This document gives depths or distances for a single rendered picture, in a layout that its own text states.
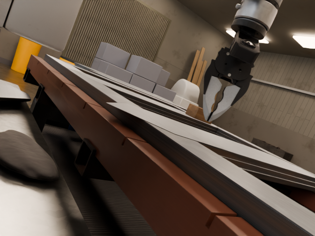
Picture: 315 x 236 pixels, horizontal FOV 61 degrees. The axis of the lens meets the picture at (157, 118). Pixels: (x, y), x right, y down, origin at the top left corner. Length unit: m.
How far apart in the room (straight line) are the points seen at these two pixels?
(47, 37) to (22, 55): 6.40
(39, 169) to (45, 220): 0.11
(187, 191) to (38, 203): 0.25
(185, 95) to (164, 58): 2.79
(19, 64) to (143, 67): 3.36
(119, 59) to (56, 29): 4.11
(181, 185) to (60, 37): 0.18
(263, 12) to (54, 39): 0.47
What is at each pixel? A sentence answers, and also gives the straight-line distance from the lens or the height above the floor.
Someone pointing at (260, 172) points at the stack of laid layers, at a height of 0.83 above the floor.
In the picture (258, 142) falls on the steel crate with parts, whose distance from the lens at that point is 7.82.
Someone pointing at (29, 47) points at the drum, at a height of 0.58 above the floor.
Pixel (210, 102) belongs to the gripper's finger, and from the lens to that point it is 0.56.
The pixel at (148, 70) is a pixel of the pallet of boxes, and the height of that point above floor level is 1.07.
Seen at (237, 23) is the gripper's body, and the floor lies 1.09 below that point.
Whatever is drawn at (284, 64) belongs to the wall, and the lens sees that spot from 9.47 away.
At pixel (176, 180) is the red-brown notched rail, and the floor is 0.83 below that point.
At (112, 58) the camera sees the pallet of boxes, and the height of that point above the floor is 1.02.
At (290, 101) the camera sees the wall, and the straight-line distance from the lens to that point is 8.90.
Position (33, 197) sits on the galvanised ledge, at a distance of 0.46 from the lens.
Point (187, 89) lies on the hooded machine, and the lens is 5.92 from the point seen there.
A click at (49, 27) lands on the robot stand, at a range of 0.17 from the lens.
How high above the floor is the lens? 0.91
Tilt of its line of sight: 6 degrees down
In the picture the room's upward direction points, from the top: 24 degrees clockwise
